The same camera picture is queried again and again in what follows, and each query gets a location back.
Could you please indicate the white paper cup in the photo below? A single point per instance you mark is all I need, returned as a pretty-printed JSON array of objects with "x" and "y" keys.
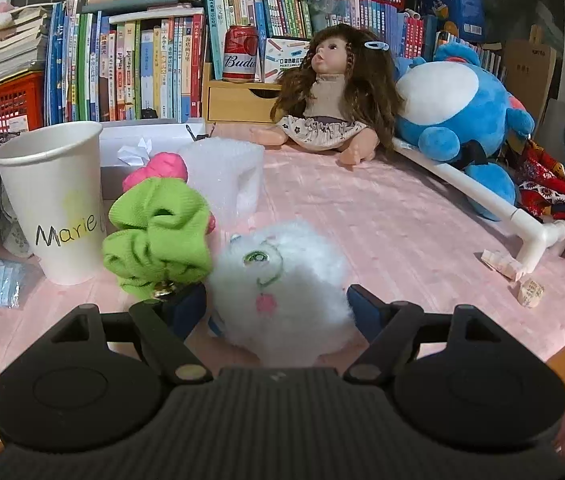
[{"x": 52, "y": 185}]

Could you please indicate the red patterned cloth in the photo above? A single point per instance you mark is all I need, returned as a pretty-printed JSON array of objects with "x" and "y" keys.
[{"x": 562, "y": 200}]

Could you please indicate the row of slim paperback books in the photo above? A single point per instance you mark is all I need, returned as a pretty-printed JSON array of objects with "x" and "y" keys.
[{"x": 272, "y": 10}]

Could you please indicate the grey cardboard box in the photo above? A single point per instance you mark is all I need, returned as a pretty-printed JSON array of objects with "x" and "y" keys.
[{"x": 162, "y": 132}]

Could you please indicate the green fabric scrunchie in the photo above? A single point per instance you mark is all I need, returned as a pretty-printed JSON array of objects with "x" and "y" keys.
[{"x": 162, "y": 225}]

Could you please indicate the blue printed carton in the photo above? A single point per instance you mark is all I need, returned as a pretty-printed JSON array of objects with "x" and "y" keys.
[{"x": 452, "y": 0}]

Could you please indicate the white plastic pipe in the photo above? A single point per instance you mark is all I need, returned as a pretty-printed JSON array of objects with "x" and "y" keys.
[{"x": 492, "y": 205}]

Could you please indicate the row of tall picture books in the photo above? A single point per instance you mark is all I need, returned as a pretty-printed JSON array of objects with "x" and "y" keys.
[{"x": 127, "y": 70}]

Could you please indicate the pink fabric scrunchie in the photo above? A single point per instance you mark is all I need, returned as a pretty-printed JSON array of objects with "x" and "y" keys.
[{"x": 167, "y": 165}]

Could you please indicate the small wooden drawer box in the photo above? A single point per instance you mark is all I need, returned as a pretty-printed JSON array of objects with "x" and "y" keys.
[{"x": 237, "y": 102}]

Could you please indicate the stack of worn books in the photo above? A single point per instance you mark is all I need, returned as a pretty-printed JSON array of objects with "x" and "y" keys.
[{"x": 12, "y": 50}]

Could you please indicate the blue and white plush toy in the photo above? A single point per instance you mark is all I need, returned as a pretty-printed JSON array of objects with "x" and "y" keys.
[{"x": 462, "y": 90}]

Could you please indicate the brown cardboard sheet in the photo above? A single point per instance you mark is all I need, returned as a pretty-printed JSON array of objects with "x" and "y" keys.
[{"x": 530, "y": 70}]

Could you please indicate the small black object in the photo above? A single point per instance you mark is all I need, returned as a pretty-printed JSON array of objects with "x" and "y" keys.
[{"x": 147, "y": 113}]

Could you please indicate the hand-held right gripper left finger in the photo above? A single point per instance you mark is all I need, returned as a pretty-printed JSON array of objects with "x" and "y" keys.
[{"x": 190, "y": 306}]

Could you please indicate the crumpled white tissue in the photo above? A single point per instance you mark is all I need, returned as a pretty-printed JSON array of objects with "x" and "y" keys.
[{"x": 135, "y": 154}]

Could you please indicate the long-haired baby doll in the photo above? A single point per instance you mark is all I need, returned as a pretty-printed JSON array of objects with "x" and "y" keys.
[{"x": 332, "y": 90}]

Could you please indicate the red drink can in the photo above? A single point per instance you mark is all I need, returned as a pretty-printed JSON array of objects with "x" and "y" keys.
[{"x": 240, "y": 55}]

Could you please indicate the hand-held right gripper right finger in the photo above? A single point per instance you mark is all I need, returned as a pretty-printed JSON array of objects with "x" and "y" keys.
[{"x": 362, "y": 310}]

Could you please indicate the white fluffy plush toy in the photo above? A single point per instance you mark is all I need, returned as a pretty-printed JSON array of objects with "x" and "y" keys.
[{"x": 287, "y": 280}]

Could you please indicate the white label printer box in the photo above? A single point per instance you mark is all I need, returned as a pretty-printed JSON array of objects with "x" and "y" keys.
[{"x": 285, "y": 60}]

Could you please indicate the row of blue-spined books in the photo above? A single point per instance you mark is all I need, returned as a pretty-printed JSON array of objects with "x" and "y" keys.
[{"x": 387, "y": 25}]

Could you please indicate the red plastic crate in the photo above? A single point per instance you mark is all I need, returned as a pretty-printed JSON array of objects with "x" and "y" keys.
[{"x": 7, "y": 105}]

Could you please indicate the pink tablecloth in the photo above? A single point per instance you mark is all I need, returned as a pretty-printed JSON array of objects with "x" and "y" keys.
[{"x": 362, "y": 210}]

